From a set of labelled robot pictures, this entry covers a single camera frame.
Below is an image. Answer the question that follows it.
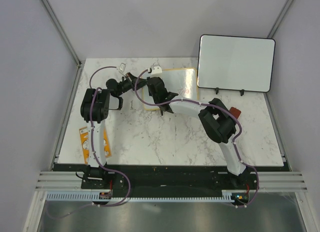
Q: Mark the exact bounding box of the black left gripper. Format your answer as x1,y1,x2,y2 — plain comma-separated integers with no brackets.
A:
117,73,146,96

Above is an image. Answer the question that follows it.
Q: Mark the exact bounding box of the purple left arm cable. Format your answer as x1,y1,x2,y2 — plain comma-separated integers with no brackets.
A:
44,65,132,219

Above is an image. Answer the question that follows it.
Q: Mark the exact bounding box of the orange card package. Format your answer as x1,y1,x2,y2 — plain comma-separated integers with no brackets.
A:
79,127,112,164

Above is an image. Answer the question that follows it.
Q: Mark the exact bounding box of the red small box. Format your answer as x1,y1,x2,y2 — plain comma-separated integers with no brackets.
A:
229,107,242,119

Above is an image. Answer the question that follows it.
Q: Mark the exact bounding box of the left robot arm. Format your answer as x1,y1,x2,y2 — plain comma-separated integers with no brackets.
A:
80,73,147,188

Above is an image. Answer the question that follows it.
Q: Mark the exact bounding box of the yellow framed whiteboard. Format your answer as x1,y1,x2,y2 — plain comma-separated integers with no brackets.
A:
141,68,199,110

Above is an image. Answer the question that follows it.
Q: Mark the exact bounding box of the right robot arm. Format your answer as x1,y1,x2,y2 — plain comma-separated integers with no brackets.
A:
146,77,248,189

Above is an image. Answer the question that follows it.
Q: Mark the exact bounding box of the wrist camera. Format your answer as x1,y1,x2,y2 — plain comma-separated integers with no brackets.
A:
148,65,163,76
118,63,126,76

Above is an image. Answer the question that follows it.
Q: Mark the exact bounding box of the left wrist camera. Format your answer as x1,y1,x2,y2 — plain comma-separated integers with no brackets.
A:
118,63,126,76

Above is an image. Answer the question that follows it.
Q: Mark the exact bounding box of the white cable duct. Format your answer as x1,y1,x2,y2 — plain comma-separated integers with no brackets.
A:
45,191,235,202

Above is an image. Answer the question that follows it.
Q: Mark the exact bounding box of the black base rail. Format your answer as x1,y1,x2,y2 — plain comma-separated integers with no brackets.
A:
53,164,289,197

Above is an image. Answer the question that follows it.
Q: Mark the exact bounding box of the black framed whiteboard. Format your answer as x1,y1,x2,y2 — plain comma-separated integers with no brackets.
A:
197,34,276,93

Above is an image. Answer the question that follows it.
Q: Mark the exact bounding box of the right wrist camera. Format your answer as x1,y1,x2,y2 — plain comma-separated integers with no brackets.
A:
148,65,163,76

